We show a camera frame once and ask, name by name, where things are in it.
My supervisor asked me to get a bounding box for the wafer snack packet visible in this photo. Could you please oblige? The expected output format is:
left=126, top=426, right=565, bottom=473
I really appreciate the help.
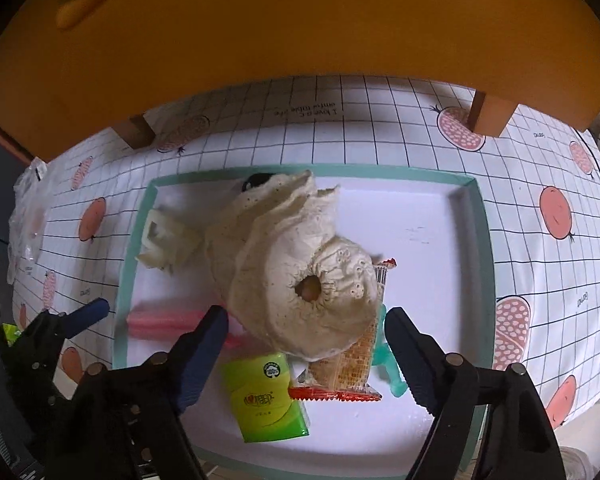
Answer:
left=288, top=258, right=396, bottom=402

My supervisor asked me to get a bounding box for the white tray with teal rim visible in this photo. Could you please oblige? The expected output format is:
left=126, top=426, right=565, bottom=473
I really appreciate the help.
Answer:
left=112, top=165, right=495, bottom=479

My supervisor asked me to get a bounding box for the cream plastic toy block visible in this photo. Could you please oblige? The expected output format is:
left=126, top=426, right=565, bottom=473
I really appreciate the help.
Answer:
left=135, top=209, right=202, bottom=274

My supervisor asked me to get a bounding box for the pink plastic stick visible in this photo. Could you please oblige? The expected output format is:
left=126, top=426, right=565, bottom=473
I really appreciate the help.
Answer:
left=126, top=309, right=266, bottom=351

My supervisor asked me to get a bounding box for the clear plastic bag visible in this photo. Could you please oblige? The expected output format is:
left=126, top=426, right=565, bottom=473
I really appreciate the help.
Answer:
left=6, top=157, right=50, bottom=285

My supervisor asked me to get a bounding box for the wooden nightstand cabinet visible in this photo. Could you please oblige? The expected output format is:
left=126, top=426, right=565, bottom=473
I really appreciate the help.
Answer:
left=112, top=91, right=517, bottom=150

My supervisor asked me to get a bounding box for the black cable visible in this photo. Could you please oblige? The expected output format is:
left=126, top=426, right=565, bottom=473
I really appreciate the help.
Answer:
left=574, top=129, right=600, bottom=226

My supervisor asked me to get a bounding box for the wooden lower drawer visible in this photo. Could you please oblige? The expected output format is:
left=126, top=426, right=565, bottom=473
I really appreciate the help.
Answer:
left=0, top=0, right=600, bottom=159

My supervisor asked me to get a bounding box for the green plastic toy figure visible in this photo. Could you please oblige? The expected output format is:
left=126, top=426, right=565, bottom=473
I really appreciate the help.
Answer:
left=372, top=304, right=408, bottom=398

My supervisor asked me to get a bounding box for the cream lace cloth scrunchie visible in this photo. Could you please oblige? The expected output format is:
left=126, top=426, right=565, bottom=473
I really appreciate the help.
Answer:
left=204, top=170, right=380, bottom=362

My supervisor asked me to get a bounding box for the black toy car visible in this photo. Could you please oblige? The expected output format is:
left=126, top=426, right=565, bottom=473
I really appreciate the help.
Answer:
left=242, top=172, right=274, bottom=193

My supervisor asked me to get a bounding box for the green tissue pack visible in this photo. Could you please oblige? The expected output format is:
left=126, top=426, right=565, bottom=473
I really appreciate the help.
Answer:
left=221, top=353, right=309, bottom=443

